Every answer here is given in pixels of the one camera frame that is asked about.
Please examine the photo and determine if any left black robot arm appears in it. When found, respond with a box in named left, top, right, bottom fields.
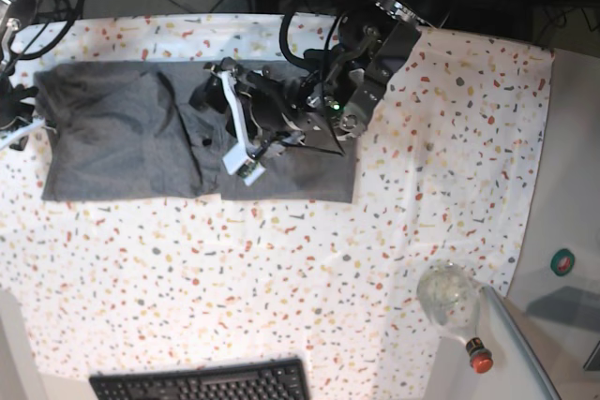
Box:
left=205, top=0, right=456, bottom=146

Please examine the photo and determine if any terrazzo pattern tablecloth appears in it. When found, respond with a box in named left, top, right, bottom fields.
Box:
left=1, top=29, right=554, bottom=399

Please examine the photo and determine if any clear plastic bottle red cap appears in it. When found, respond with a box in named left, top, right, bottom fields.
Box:
left=416, top=261, right=494, bottom=374

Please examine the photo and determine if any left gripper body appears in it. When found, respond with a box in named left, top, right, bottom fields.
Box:
left=244, top=74, right=319, bottom=138

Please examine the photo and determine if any green tape roll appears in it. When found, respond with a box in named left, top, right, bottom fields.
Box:
left=550, top=248, right=576, bottom=276

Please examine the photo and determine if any black computer keyboard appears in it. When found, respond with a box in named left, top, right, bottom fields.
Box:
left=89, top=358, right=310, bottom=400

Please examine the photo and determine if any grey t-shirt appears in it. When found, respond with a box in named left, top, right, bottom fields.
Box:
left=34, top=62, right=356, bottom=203

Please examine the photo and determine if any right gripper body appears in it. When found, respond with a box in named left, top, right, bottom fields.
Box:
left=1, top=83, right=38, bottom=131

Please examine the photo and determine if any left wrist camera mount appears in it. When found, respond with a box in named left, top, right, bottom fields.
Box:
left=202, top=57, right=310, bottom=186

